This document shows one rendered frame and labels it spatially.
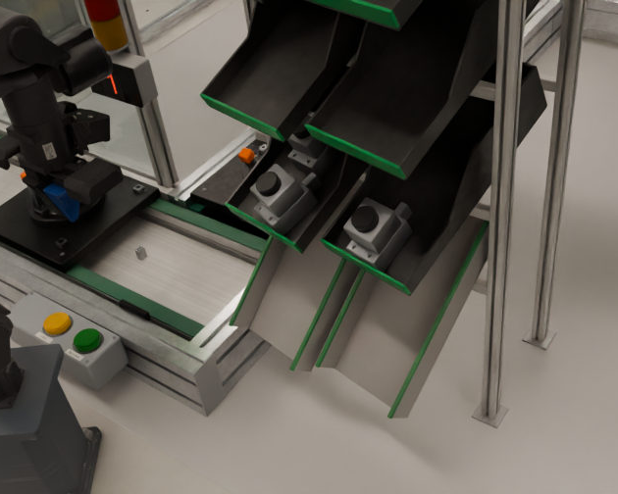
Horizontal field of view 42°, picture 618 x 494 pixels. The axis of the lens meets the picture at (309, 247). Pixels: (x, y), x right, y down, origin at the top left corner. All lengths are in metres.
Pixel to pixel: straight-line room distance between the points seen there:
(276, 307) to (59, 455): 0.35
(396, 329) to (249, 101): 0.35
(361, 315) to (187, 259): 0.44
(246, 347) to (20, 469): 0.37
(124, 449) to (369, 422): 0.36
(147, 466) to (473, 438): 0.47
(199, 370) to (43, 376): 0.22
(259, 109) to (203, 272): 0.53
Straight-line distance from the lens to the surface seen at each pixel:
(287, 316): 1.14
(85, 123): 1.02
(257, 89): 0.95
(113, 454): 1.26
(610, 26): 2.11
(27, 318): 1.36
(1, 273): 1.47
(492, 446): 1.19
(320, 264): 1.11
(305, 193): 0.98
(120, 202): 1.52
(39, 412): 1.08
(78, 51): 1.00
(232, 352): 1.24
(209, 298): 1.35
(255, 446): 1.21
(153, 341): 1.24
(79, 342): 1.27
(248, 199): 1.06
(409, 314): 1.05
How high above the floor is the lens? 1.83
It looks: 41 degrees down
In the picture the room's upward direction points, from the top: 8 degrees counter-clockwise
